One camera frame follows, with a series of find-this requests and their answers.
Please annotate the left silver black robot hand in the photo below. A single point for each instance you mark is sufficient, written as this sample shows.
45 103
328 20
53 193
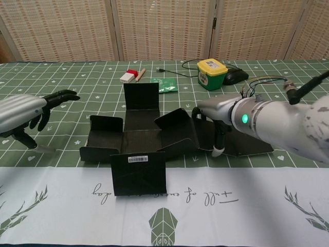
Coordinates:
20 110

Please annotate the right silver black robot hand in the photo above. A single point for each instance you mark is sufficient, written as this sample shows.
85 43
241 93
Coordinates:
218 108

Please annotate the black paper box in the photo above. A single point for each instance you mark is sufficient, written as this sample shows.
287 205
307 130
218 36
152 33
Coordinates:
138 175

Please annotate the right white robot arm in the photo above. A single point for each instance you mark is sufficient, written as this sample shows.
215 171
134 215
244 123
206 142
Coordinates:
282 123

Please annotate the yellow lid green container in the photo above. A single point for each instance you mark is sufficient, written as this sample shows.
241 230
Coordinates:
210 76

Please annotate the black computer mouse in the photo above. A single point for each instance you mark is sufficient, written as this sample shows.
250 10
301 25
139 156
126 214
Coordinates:
235 76

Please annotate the green tea sachet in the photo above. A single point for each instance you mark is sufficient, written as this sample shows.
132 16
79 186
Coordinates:
168 85

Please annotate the wooden pencil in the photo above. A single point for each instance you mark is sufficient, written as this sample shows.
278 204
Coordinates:
140 75

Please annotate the bamboo folding screen panel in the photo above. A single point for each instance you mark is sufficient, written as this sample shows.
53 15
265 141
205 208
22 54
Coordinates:
259 28
318 31
164 28
64 28

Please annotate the red white eraser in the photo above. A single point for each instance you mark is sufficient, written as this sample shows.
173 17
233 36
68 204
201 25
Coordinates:
128 76

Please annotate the green grid tablecloth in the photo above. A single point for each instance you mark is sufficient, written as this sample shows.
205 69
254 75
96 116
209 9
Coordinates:
257 205

